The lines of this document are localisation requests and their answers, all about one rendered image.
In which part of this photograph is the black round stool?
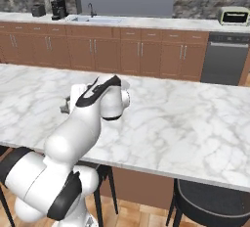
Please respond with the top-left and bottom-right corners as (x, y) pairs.
(75, 160), (120, 227)
(165, 178), (250, 227)
(0, 145), (17, 227)

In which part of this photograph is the black tap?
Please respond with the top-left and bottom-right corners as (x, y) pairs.
(86, 2), (98, 19)

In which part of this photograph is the brown base cupboard run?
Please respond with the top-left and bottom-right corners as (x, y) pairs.
(0, 21), (210, 82)

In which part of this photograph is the grey dishwasher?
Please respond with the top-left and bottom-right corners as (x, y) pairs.
(199, 31), (250, 87)

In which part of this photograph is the brown counter base panel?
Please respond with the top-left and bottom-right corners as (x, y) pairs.
(99, 166), (176, 211)

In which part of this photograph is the pale green toaster oven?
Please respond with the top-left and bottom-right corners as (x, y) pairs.
(217, 6), (250, 27)

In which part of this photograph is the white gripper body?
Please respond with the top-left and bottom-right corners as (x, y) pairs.
(68, 83), (89, 109)

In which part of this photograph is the black coffee machine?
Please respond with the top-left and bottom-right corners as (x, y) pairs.
(50, 0), (69, 22)

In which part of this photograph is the white sink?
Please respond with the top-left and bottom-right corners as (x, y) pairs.
(65, 14), (124, 25)

